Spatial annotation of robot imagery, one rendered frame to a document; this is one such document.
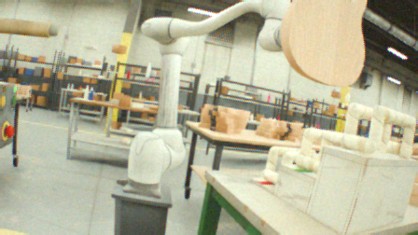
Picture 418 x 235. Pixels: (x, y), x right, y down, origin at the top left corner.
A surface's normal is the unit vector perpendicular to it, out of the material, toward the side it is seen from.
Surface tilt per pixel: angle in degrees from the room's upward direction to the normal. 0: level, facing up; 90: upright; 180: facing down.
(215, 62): 90
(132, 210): 90
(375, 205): 90
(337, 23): 94
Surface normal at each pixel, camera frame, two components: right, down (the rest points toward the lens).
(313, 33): 0.31, 0.17
